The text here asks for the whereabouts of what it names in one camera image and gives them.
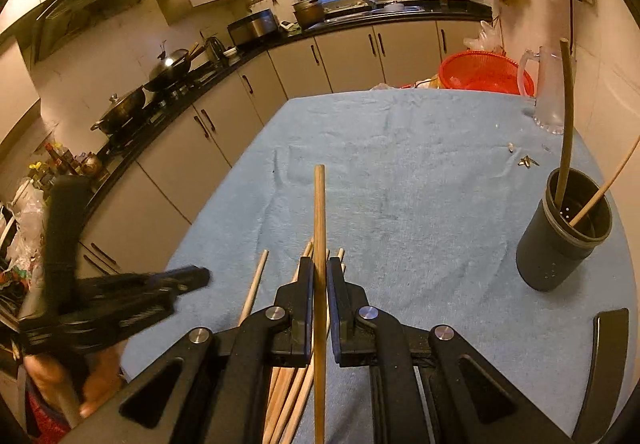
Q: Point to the wooden chopstick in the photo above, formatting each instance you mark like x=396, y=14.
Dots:
x=320, y=234
x=340, y=255
x=306, y=251
x=605, y=189
x=254, y=284

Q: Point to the black wok with lid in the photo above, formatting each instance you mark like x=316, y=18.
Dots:
x=167, y=66

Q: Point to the metal stock pot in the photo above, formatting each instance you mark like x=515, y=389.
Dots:
x=307, y=12

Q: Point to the cream lower kitchen cabinets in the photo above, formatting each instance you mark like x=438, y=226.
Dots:
x=350, y=53

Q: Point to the clear plastic bag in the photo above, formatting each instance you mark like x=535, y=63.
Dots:
x=482, y=41

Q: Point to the dark grey utensil holder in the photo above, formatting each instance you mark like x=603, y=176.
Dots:
x=555, y=249

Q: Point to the black chair back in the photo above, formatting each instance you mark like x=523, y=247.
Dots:
x=602, y=374

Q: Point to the crumpled plastic bags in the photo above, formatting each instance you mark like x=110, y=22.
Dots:
x=20, y=234

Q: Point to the black kitchen countertop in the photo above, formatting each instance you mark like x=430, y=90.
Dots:
x=400, y=16

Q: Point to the silver rice cooker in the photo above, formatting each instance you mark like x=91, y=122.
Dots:
x=252, y=26

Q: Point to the red patterned cloth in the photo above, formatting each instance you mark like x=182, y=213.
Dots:
x=42, y=424

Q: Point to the dark pot with lid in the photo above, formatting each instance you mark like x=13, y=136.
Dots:
x=120, y=109

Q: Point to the kitchen sink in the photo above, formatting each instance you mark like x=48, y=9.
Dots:
x=395, y=9

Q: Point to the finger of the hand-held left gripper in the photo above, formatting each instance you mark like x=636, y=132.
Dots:
x=150, y=280
x=130, y=314

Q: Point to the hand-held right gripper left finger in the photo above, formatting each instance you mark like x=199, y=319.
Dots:
x=306, y=304

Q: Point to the person's left hand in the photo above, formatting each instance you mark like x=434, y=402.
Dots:
x=102, y=376

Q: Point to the gas stove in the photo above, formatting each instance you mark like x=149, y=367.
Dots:
x=172, y=91

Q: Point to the dark brown chopstick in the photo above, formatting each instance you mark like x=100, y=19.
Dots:
x=567, y=123

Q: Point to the metal kettle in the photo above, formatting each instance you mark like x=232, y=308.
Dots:
x=215, y=47

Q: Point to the seed shell scraps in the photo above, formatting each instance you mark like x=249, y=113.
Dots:
x=527, y=162

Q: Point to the cluster of seasoning bottles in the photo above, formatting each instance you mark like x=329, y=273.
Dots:
x=62, y=161

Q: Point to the blue tablecloth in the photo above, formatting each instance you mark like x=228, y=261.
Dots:
x=400, y=199

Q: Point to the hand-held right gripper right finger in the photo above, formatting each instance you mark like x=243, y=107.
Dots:
x=336, y=304

